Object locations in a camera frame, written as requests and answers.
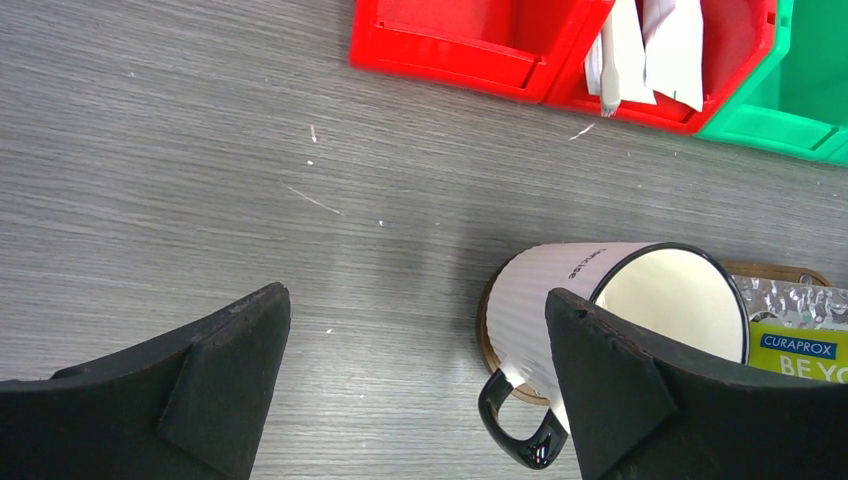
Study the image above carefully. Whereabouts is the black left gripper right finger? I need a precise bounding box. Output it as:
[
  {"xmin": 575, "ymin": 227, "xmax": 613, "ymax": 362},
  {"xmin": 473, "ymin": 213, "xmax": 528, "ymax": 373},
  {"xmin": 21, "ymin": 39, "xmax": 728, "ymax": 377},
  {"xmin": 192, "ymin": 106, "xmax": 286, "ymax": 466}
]
[{"xmin": 545, "ymin": 288, "xmax": 847, "ymax": 479}]

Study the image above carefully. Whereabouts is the toothbrush in red bin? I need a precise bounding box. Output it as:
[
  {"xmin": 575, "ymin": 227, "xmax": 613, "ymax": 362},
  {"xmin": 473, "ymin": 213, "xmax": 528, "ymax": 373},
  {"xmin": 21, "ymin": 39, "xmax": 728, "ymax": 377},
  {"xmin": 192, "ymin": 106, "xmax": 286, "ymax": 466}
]
[{"xmin": 600, "ymin": 15, "xmax": 622, "ymax": 118}]

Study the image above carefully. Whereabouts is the clear acrylic wooden rack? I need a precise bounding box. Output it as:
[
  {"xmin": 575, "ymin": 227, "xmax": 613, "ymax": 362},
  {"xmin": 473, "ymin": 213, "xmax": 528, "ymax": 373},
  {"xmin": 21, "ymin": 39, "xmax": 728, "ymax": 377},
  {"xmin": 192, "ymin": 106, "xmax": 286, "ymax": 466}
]
[{"xmin": 733, "ymin": 275, "xmax": 847, "ymax": 331}]

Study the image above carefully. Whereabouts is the white enamel mug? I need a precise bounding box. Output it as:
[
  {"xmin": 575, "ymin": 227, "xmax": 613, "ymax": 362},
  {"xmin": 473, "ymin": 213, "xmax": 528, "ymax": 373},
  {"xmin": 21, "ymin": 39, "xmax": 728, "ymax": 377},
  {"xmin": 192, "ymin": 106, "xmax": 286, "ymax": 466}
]
[{"xmin": 475, "ymin": 242, "xmax": 750, "ymax": 470}]

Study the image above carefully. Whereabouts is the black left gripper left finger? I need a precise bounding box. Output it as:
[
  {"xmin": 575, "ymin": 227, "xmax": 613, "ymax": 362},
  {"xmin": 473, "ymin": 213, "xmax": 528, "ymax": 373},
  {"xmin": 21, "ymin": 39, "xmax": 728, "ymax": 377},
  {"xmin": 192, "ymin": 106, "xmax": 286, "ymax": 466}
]
[{"xmin": 1, "ymin": 283, "xmax": 291, "ymax": 479}]

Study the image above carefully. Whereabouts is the red plastic bin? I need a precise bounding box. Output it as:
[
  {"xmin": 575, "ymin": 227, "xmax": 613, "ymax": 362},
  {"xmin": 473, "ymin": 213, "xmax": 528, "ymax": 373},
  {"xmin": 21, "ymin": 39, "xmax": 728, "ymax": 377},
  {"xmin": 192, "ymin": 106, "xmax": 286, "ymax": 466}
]
[
  {"xmin": 539, "ymin": 0, "xmax": 780, "ymax": 136},
  {"xmin": 350, "ymin": 0, "xmax": 613, "ymax": 103}
]

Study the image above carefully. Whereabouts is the green plastic bin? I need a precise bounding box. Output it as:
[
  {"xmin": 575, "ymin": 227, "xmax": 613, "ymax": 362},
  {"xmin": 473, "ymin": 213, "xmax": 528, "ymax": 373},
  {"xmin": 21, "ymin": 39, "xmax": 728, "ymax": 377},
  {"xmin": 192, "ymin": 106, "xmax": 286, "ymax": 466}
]
[{"xmin": 696, "ymin": 0, "xmax": 847, "ymax": 166}]

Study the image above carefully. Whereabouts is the brown oval wooden tray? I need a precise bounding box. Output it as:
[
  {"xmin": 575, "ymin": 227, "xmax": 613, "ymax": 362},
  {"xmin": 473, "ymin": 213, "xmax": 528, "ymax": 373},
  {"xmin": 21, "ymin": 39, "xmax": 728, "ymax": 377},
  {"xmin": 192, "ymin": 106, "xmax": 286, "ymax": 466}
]
[{"xmin": 474, "ymin": 261, "xmax": 835, "ymax": 407}]

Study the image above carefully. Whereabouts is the white toothpaste tube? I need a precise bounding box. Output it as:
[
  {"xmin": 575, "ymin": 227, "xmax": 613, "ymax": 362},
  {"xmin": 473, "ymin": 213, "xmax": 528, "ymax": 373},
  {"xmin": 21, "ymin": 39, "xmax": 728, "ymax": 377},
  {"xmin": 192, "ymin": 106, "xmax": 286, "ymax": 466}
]
[
  {"xmin": 642, "ymin": 0, "xmax": 704, "ymax": 112},
  {"xmin": 584, "ymin": 0, "xmax": 656, "ymax": 105}
]

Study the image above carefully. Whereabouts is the lime green toothpaste tube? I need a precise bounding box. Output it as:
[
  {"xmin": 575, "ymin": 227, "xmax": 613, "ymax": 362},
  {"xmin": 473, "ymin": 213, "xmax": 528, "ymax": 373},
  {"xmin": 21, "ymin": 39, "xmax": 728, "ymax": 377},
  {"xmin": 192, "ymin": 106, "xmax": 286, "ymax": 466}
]
[{"xmin": 748, "ymin": 322, "xmax": 847, "ymax": 384}]

